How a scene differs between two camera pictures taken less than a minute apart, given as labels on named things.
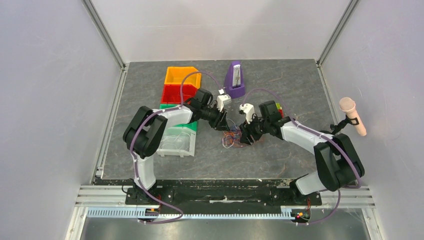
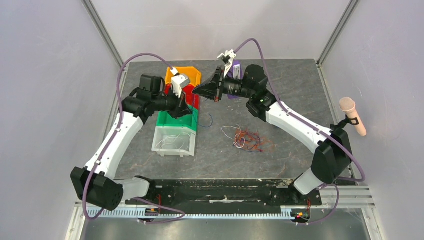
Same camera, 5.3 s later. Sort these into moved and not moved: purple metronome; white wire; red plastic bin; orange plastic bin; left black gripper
Moved: left black gripper
Not moved: purple metronome; red plastic bin; white wire; orange plastic bin
